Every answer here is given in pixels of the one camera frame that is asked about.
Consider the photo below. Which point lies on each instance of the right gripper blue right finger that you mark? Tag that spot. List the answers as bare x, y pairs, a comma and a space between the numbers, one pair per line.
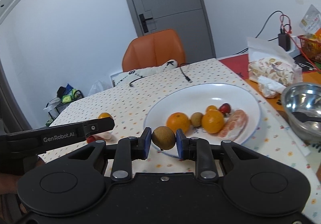
199, 151

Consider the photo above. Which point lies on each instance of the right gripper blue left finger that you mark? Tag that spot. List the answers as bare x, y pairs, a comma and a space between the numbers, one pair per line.
128, 150

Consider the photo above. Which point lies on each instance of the kiwi fruit front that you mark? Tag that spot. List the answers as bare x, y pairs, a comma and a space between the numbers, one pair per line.
196, 119

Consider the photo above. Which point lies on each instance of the kiwi fruit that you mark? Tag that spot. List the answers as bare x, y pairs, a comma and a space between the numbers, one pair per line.
164, 138
196, 119

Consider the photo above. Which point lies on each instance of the large orange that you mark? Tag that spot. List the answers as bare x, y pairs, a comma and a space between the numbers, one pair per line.
213, 121
177, 121

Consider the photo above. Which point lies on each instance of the kiwi fruit back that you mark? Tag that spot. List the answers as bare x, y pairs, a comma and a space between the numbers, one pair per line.
164, 138

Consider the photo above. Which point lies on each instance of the red cherry tomato front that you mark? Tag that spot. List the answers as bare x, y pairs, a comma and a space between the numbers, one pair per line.
225, 109

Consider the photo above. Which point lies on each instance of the red cherry tomato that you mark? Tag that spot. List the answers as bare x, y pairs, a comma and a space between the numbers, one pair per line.
90, 139
225, 109

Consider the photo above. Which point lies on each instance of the person's left hand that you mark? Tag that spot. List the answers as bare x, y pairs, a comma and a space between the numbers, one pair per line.
11, 208

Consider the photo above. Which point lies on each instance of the red cherry tomato back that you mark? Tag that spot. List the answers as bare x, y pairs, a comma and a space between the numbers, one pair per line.
90, 139

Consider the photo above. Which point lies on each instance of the white plate with blue rim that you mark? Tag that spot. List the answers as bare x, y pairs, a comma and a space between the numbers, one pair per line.
203, 113

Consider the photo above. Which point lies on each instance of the white framed board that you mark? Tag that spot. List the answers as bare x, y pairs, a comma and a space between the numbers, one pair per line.
117, 77

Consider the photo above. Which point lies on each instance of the clear plastic bag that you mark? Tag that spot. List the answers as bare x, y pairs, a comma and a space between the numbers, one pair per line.
100, 85

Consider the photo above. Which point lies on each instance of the black rack with clutter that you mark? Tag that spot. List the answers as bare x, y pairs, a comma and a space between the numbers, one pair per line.
65, 96

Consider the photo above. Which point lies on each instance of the white cushion with black letters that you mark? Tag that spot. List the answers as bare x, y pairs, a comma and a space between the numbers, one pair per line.
149, 71

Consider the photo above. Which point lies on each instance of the crumpled white tissue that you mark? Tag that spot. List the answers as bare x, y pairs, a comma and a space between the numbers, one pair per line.
269, 88

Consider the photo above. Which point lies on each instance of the orange chair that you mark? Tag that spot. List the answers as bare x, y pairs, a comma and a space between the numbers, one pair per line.
153, 50

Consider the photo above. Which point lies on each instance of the black spoon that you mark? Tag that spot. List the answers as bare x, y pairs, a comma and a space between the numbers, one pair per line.
304, 118

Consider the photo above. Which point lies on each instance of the nougat candy bag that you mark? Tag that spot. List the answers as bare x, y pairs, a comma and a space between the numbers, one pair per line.
272, 61

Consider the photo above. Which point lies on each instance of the stainless steel bowl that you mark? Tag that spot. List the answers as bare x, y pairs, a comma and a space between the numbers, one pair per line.
305, 98

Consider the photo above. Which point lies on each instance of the red orange table mat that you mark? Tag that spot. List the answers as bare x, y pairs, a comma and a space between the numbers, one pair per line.
239, 65

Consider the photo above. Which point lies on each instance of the black power adapter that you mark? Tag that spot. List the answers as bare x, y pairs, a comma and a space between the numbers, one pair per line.
284, 41

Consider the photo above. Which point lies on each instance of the grey door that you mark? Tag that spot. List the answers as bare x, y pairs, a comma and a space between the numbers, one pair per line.
187, 17

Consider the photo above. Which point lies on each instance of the yellow snack pouch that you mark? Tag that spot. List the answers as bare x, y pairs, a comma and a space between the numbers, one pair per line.
310, 23

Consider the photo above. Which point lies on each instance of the black charging cable straight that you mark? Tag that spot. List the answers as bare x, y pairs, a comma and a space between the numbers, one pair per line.
185, 76

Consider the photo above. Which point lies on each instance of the black door handle lock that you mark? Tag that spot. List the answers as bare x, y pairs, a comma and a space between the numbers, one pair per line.
143, 21

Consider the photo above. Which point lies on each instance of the orange wire basket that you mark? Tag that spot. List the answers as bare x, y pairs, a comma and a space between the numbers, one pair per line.
311, 47

